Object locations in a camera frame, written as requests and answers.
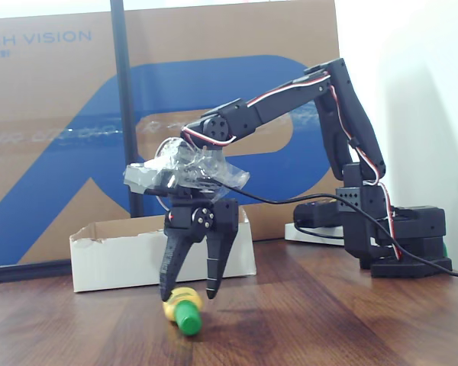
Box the yellow bottle with green cap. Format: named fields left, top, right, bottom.
left=162, top=287, right=205, bottom=338

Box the white cardboard box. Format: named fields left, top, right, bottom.
left=69, top=207, right=258, bottom=294

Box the large brown blue cardboard box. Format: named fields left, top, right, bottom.
left=0, top=0, right=341, bottom=268

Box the black power adapter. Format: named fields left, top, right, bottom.
left=292, top=200, right=345, bottom=230

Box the black metal pole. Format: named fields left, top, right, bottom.
left=109, top=0, right=147, bottom=220

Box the plastic-wrapped camera on gripper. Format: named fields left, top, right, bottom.
left=122, top=137, right=251, bottom=202

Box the black camera cable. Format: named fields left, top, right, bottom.
left=213, top=181, right=458, bottom=278

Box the black metal rail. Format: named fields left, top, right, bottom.
left=0, top=258, right=73, bottom=285

